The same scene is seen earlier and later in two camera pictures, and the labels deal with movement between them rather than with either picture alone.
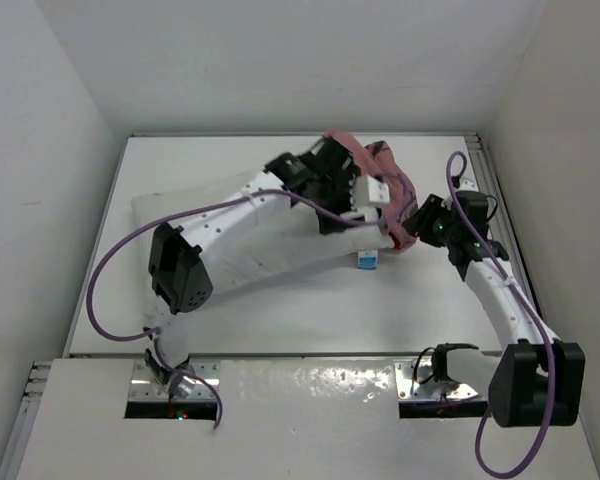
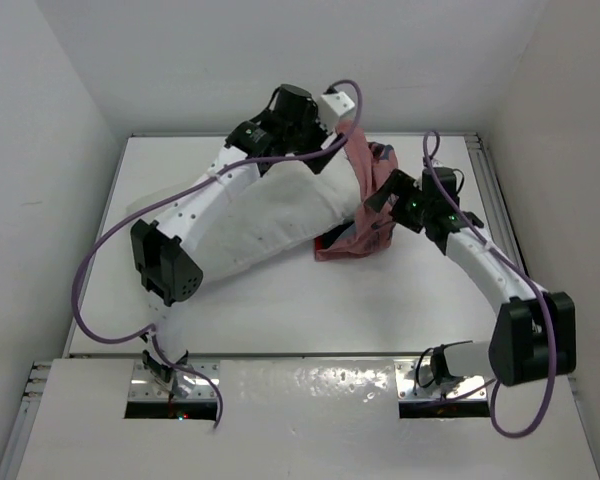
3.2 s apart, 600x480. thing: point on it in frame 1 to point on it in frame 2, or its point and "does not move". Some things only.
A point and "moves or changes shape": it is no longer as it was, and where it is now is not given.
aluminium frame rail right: (505, 225) does not move
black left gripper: (345, 178) to (311, 115)
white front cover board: (281, 419) does not move
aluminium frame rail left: (17, 443) does not move
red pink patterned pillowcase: (378, 159) moves or changes shape
